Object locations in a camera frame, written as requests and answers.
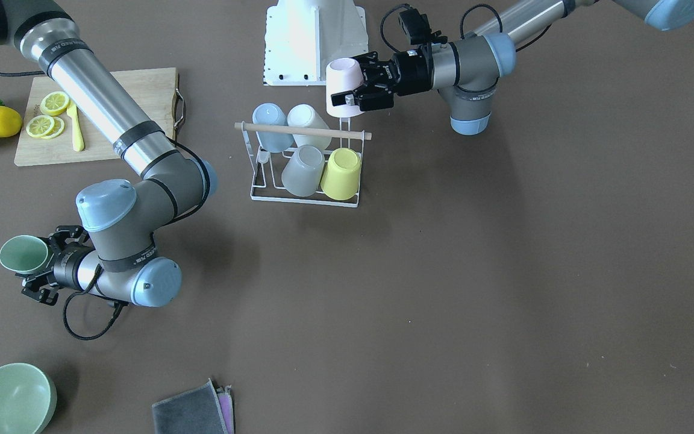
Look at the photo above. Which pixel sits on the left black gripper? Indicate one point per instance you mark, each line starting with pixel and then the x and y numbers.
pixel 412 75

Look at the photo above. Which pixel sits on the yellow plastic cup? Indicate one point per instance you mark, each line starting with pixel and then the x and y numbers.
pixel 340 180

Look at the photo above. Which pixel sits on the green plastic cup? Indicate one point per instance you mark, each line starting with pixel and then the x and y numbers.
pixel 25 254

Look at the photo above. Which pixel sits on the lemon slice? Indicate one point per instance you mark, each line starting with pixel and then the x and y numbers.
pixel 54 103
pixel 40 126

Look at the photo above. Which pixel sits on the pink plastic cup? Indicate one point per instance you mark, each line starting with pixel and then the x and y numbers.
pixel 342 75

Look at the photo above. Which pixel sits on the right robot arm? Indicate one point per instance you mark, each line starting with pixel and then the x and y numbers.
pixel 112 254

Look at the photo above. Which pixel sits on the wooden cutting board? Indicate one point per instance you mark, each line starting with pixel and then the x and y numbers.
pixel 154 90

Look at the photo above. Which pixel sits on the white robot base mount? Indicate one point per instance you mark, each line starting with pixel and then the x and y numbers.
pixel 302 37

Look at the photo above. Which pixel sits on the cream white plastic cup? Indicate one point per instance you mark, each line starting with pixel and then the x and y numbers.
pixel 304 115

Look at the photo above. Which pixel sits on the green bowl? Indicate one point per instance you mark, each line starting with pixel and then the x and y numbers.
pixel 27 398

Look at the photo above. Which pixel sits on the grey folded cloth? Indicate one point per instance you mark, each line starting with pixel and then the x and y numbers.
pixel 205 409

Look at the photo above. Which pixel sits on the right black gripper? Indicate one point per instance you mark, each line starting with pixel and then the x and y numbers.
pixel 66 267

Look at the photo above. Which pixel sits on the light blue plastic cup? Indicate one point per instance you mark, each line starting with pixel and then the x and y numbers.
pixel 270 114

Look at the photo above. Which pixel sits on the grey plastic cup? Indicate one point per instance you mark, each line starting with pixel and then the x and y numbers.
pixel 301 176

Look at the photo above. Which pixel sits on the white wire cup holder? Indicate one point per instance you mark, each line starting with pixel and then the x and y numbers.
pixel 266 184

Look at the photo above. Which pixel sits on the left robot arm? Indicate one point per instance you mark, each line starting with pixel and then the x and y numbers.
pixel 465 71

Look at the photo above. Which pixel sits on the yellow plastic knife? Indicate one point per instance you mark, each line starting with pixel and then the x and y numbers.
pixel 78 141

